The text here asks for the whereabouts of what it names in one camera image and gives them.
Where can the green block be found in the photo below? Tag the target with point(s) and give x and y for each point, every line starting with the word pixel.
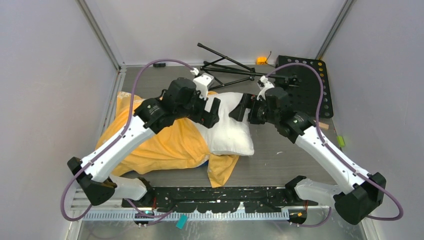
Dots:
pixel 340 141

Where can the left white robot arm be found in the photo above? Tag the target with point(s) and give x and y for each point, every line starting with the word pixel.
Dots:
pixel 93 172

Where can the black perforated metal plate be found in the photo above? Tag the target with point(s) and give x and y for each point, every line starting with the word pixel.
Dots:
pixel 303 87

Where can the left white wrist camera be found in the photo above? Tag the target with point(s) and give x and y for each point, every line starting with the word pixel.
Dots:
pixel 202 81

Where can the wooden block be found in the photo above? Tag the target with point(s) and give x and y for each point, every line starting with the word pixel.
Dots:
pixel 323 126

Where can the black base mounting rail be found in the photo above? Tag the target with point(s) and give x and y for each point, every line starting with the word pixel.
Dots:
pixel 254 199

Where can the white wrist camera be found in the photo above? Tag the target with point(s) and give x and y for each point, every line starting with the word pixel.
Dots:
pixel 202 81
pixel 264 84

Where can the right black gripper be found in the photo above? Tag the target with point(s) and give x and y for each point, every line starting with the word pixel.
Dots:
pixel 252 103

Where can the white pillow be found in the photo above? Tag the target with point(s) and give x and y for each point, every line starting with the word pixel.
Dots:
pixel 228 136

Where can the yellow printed pillowcase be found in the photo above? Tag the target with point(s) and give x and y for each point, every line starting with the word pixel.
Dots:
pixel 179 146

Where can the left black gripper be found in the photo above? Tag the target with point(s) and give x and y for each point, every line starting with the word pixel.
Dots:
pixel 207 119

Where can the black folded tripod stand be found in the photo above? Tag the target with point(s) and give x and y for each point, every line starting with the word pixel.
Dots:
pixel 249 73

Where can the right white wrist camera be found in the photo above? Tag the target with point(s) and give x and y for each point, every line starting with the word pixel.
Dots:
pixel 264 84

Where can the orange tape roll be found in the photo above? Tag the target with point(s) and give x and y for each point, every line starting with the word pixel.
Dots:
pixel 262 60

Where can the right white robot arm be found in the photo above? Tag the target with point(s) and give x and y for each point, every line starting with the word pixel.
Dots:
pixel 356 192

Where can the blue cloth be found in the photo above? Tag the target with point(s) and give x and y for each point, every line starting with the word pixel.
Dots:
pixel 204 164

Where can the teal tape piece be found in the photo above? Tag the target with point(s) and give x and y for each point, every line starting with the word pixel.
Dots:
pixel 182 221

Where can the white slotted cable duct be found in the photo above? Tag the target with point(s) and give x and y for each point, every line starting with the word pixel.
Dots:
pixel 239 215

